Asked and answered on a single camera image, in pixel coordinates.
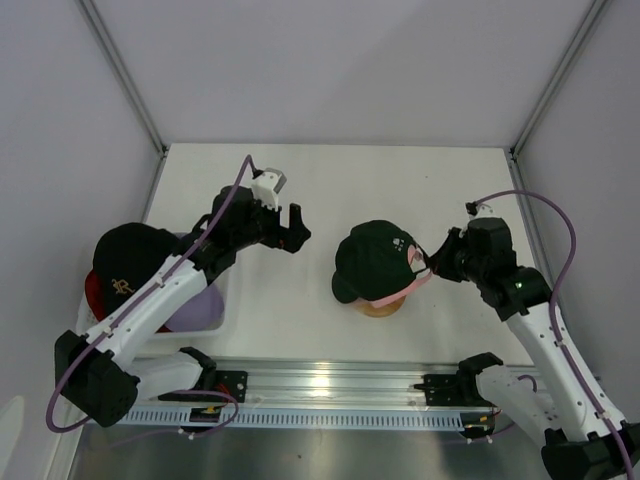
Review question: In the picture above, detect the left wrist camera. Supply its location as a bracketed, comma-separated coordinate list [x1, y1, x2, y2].
[251, 168, 287, 211]

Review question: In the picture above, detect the black left mounting bracket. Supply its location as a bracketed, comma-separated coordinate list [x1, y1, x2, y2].
[214, 370, 249, 403]

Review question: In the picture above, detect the aluminium frame post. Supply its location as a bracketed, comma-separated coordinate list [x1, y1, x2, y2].
[74, 0, 169, 154]
[510, 0, 612, 159]

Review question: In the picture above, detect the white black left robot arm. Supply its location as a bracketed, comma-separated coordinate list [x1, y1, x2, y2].
[46, 185, 311, 433]

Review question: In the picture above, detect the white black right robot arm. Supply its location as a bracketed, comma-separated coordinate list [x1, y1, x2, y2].
[428, 216, 639, 479]

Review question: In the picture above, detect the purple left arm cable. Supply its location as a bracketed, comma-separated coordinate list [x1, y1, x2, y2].
[45, 153, 259, 446]

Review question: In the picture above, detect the dark green cap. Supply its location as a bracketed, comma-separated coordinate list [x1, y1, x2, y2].
[331, 220, 432, 309]

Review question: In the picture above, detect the black cap gold logo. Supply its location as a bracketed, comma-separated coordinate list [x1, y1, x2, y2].
[92, 222, 181, 321]

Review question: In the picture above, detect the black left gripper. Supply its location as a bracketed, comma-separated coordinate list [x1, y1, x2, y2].
[232, 193, 309, 253]

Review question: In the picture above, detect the wooden hat stand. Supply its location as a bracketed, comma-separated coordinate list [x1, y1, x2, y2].
[354, 297, 406, 318]

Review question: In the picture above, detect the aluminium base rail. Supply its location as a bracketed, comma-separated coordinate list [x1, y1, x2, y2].
[134, 355, 609, 416]

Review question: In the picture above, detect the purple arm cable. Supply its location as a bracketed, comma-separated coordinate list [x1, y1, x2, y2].
[469, 189, 631, 480]
[45, 153, 259, 446]

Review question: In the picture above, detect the aluminium frame post right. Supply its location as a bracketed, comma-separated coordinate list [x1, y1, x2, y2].
[510, 0, 612, 159]

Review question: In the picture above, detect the black right mounting bracket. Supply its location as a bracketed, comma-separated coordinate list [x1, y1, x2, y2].
[412, 373, 467, 407]

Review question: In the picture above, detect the white slotted cable duct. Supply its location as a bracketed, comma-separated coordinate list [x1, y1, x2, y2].
[120, 407, 464, 432]

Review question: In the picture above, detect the black mounting bracket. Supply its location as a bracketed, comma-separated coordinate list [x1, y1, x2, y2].
[412, 373, 467, 407]
[214, 370, 249, 403]

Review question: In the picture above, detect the red cap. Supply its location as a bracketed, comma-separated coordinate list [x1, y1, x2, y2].
[84, 269, 151, 322]

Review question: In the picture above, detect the lilac cap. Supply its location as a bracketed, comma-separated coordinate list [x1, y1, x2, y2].
[164, 284, 225, 333]

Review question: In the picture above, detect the white plastic bin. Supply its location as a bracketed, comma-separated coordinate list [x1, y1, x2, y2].
[75, 255, 238, 357]

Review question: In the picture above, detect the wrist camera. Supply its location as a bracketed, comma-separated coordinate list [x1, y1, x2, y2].
[465, 202, 499, 223]
[251, 168, 287, 211]

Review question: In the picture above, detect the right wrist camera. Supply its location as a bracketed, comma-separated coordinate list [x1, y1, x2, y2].
[465, 202, 499, 223]

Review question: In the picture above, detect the aluminium frame post left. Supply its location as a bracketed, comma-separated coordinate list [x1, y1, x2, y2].
[74, 0, 169, 154]

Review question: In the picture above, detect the pink cap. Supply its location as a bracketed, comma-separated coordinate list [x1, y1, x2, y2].
[349, 243, 432, 307]

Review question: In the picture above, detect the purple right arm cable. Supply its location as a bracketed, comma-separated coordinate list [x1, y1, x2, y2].
[469, 189, 631, 480]

